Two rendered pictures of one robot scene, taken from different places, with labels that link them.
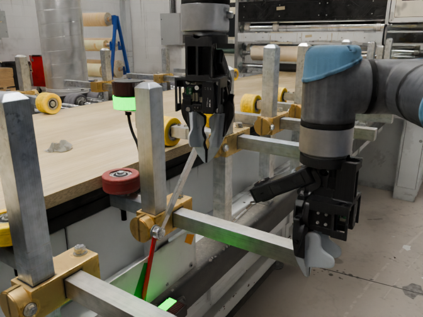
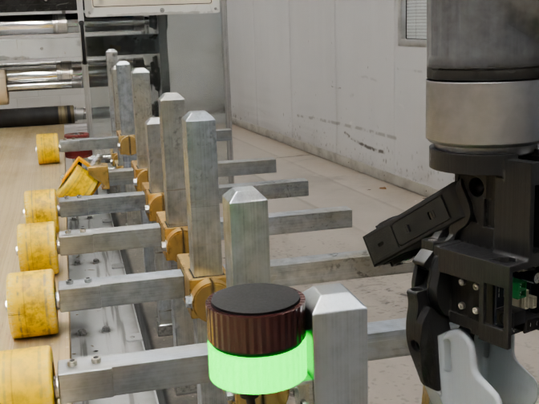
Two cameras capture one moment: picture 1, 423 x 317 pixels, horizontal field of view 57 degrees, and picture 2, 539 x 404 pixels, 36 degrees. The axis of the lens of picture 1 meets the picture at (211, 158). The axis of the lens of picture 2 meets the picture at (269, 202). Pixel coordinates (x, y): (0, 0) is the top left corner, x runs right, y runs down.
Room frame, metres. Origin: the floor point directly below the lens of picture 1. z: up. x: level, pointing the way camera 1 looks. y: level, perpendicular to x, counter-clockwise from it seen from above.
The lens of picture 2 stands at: (0.38, 0.48, 1.28)
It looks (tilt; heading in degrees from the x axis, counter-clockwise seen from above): 13 degrees down; 313
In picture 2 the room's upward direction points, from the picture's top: 2 degrees counter-clockwise
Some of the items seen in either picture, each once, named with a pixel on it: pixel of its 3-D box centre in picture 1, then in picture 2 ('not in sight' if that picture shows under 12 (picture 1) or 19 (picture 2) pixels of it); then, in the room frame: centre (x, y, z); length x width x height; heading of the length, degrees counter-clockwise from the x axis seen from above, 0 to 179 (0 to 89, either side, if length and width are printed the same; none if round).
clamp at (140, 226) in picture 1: (161, 216); not in sight; (0.70, 0.10, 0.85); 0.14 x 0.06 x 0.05; 147
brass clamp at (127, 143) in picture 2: not in sight; (127, 142); (2.16, -0.87, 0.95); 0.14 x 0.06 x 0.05; 147
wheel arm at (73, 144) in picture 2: not in sight; (140, 139); (2.15, -0.91, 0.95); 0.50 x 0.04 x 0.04; 57
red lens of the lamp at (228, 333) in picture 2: (128, 87); (256, 317); (0.71, 0.15, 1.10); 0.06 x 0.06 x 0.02
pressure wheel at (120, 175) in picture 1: (122, 195); not in sight; (0.78, 0.20, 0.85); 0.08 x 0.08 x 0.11
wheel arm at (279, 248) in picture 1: (193, 222); not in sight; (0.68, 0.03, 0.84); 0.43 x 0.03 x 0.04; 57
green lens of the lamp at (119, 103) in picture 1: (129, 101); (257, 355); (0.71, 0.15, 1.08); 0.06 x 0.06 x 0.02
